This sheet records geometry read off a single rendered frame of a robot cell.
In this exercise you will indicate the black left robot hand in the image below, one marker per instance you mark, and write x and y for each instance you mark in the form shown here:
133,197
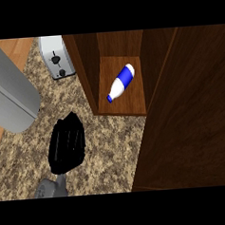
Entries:
66,146

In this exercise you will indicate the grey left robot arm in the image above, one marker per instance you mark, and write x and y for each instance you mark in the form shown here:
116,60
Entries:
52,187

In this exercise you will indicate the brown wooden cabinet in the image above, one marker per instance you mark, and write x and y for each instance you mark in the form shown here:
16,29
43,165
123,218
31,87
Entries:
121,82

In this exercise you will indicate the brown wooden cabinet door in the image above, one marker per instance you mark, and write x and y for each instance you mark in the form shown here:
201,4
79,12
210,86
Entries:
187,118

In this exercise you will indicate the white and blue bottle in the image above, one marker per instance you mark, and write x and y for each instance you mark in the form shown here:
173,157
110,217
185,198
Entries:
122,81

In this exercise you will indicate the silver toaster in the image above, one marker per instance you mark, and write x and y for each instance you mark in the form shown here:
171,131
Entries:
56,58

